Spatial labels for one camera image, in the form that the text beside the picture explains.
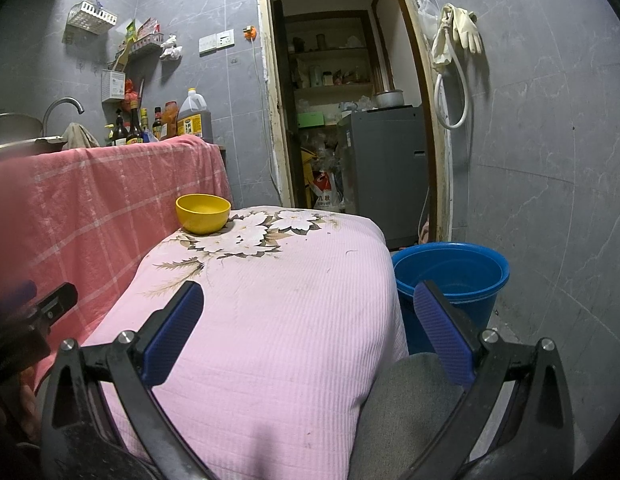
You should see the cooking oil jug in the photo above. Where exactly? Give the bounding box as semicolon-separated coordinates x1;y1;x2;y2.
176;88;213;142

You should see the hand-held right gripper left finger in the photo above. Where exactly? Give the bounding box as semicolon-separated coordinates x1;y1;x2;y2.
40;280;216;480

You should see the white cable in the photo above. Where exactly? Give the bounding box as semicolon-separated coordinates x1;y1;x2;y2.
252;40;282;186

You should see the white plastic basket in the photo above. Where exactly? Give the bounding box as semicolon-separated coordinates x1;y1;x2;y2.
65;1;118;36

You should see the white utensil holder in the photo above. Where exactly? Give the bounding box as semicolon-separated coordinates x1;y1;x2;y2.
101;69;127;103

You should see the metal faucet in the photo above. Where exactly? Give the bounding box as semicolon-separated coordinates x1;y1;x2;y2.
41;97;86;137

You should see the white crumpled plastic bag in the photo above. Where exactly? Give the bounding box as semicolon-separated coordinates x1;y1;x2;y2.
160;34;184;61

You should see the yellow bag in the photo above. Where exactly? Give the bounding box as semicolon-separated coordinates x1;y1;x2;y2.
300;147;316;208

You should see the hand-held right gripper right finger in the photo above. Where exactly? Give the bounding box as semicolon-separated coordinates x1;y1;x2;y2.
407;280;576;480

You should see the wooden door frame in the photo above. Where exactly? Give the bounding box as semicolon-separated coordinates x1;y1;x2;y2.
255;0;453;246

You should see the white hose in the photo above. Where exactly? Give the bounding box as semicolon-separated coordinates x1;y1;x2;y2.
434;35;470;129

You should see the wall rack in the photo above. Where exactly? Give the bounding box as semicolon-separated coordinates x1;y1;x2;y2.
115;34;166;68

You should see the tall dark sauce bottle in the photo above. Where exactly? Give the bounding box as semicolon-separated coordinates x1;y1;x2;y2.
126;100;145;146

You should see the red and white plastic bag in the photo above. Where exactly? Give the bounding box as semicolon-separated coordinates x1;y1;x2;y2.
312;170;343;212

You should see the red sauce bottle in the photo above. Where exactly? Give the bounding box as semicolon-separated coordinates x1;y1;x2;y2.
163;101;179;140

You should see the metal pot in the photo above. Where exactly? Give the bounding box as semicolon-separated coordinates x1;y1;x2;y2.
374;89;406;109

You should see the wooden shelf unit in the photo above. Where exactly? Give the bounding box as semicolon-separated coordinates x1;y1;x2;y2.
275;0;386;116

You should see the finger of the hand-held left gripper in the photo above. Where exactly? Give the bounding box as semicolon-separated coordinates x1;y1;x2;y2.
32;282;79;332
0;280;38;307

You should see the pink checked cloth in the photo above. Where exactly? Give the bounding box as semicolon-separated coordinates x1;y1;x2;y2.
0;135;233;396

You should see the cream rubber glove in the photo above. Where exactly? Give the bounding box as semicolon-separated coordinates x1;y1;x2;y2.
430;4;458;66
452;5;483;55

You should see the yellow bowl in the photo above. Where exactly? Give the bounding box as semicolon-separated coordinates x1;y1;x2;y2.
175;193;232;235

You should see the beige rag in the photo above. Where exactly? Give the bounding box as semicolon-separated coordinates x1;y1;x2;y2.
61;121;101;150

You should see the pink floral blanket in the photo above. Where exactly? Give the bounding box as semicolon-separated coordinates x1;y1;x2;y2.
82;205;410;480

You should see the grey refrigerator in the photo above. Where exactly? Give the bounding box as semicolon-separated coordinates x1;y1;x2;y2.
337;105;433;248

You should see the person's grey trouser leg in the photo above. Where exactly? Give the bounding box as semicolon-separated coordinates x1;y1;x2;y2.
347;352;491;480

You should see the blue plastic bucket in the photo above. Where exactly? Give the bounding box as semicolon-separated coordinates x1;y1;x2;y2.
391;242;511;356

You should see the metal basin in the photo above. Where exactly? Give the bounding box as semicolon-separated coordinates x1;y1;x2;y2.
0;112;45;150

